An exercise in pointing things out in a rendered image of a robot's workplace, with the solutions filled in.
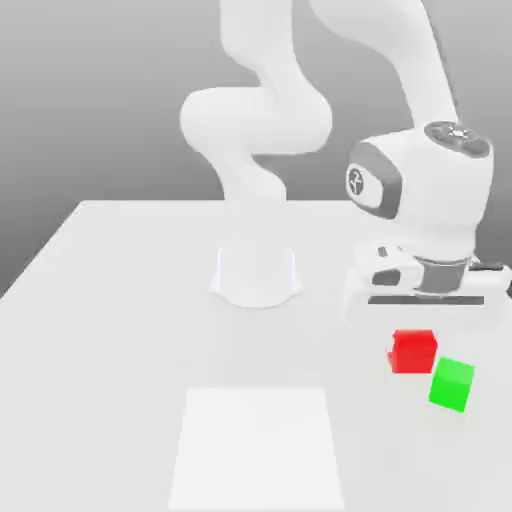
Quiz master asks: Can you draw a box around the small red cube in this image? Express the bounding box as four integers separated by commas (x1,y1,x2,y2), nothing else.
385,328,439,376

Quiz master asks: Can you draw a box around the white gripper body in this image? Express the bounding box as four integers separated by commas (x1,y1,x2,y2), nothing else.
342,268,512,326

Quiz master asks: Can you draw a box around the small green cube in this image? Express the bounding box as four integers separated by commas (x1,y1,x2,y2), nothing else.
427,356,477,414

